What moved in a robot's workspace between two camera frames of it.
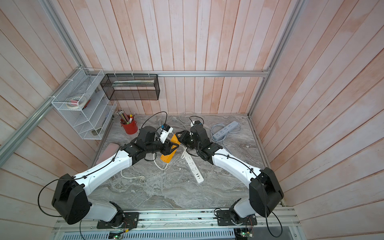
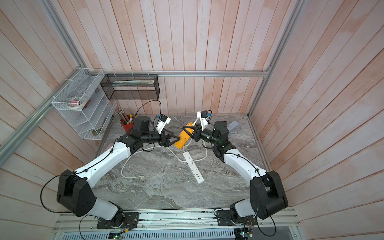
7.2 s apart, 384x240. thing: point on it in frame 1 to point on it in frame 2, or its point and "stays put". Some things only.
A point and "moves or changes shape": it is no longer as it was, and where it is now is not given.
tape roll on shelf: [76, 102] stays put
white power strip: [194, 169] stays put
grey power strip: [229, 128] stays put
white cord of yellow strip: [142, 178] moves or changes shape
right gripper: [184, 138] to [198, 133]
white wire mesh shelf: [81, 103] stays put
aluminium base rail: [185, 224] stays put
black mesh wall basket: [131, 86] stays put
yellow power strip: [168, 158] moves or changes shape
